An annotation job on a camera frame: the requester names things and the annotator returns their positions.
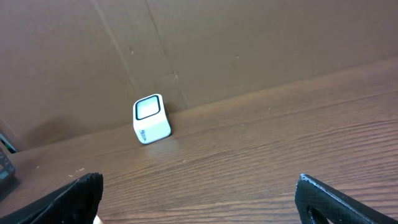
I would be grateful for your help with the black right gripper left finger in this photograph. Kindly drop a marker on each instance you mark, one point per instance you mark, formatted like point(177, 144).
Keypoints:
point(76, 203)

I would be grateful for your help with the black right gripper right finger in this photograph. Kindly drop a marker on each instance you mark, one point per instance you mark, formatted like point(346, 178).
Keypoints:
point(317, 202)

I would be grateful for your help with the white barcode scanner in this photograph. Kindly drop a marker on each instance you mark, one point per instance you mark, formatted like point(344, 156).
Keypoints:
point(150, 120)

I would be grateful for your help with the grey plastic mesh basket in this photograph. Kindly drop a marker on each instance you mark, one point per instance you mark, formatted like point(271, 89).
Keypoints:
point(9, 182)

